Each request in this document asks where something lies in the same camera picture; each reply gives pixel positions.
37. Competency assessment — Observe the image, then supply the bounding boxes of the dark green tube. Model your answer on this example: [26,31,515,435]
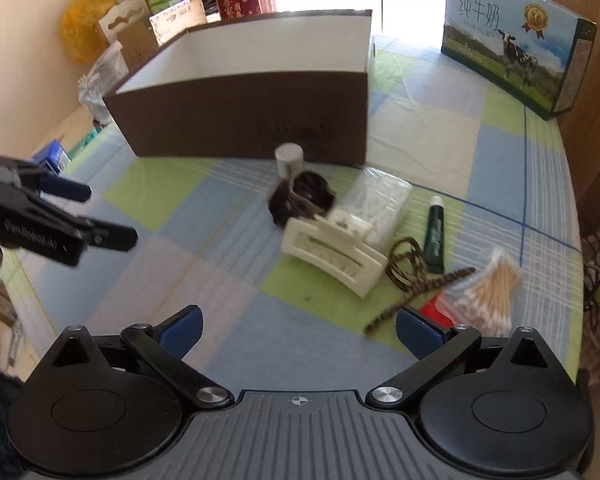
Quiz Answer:
[422,196,447,275]

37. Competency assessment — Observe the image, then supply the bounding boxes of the small blue box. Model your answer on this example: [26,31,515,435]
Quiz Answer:
[30,139,72,175]

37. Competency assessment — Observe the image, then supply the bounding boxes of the bag of wooden cotton swabs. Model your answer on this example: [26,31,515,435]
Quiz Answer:
[420,247,523,338]

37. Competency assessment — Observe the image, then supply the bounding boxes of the small white capped bottle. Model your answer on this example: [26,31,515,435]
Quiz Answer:
[274,143,305,181]

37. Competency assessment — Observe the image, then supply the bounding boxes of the milk carton box cow print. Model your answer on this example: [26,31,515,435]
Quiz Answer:
[440,0,598,121]

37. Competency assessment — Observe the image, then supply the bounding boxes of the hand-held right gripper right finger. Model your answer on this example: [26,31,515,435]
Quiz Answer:
[366,305,552,410]

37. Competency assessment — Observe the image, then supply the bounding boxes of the leopard print hair band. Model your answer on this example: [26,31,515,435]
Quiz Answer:
[364,237,477,336]

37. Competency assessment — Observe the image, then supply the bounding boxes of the yellow plastic bag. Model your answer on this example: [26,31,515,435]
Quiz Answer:
[60,0,118,65]

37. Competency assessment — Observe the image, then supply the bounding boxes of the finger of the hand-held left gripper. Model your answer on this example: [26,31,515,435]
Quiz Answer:
[22,161,92,204]
[76,217,140,253]

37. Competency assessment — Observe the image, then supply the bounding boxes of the brown cardboard box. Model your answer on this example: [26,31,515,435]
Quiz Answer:
[102,9,373,168]

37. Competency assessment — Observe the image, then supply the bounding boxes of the dark cables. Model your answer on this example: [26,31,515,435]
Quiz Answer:
[582,232,600,341]

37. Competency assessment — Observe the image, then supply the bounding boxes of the checked tablecloth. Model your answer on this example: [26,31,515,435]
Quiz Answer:
[0,35,583,396]

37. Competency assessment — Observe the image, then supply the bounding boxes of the cream hair claw clip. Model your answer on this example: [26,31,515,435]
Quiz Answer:
[281,212,388,301]

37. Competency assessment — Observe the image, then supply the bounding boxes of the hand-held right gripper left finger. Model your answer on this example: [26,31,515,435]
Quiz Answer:
[54,304,235,410]

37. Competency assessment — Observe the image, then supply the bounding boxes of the clear box of white swabs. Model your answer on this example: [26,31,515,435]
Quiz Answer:
[330,169,413,251]

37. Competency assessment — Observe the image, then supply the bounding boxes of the white gift box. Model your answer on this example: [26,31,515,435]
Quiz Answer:
[149,0,208,47]

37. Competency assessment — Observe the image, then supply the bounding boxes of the kraft cardboard gift box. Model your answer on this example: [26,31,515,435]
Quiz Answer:
[97,0,161,73]

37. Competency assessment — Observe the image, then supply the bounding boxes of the dark brown hair scrunchie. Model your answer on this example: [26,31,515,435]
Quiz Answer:
[267,170,337,228]

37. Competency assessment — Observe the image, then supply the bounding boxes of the wooden door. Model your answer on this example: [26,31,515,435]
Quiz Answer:
[545,0,600,241]

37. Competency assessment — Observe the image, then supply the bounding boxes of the clear plastic bag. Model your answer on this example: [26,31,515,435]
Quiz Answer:
[77,42,131,126]

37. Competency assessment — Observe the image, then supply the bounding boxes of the teal patterned packet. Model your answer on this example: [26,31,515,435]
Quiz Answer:
[67,127,101,161]

